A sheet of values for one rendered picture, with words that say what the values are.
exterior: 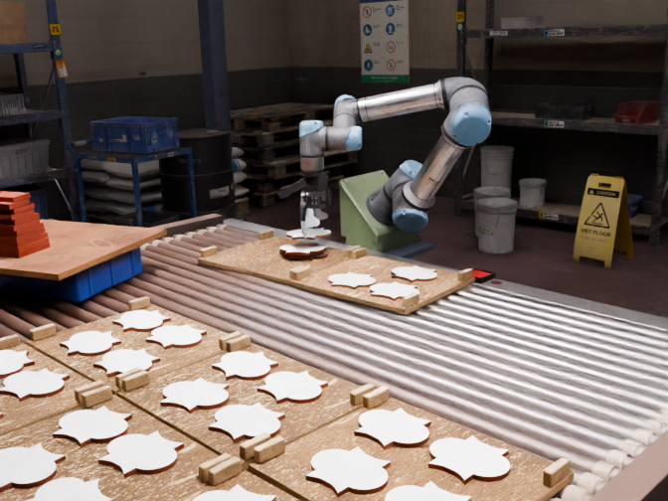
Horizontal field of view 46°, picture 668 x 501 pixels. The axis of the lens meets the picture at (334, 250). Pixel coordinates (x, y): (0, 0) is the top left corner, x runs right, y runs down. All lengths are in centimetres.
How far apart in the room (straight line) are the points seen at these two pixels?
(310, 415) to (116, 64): 627
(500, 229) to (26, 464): 482
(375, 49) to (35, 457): 704
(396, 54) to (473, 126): 568
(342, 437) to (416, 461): 15
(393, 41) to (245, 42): 158
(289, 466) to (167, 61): 675
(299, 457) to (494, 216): 464
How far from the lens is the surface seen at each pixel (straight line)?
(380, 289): 217
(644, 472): 138
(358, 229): 281
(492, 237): 594
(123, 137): 561
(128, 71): 765
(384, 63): 811
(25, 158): 644
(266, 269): 242
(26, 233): 241
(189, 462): 141
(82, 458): 147
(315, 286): 224
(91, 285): 234
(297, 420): 151
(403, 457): 139
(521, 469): 137
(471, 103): 237
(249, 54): 858
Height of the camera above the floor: 164
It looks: 16 degrees down
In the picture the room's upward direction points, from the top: 2 degrees counter-clockwise
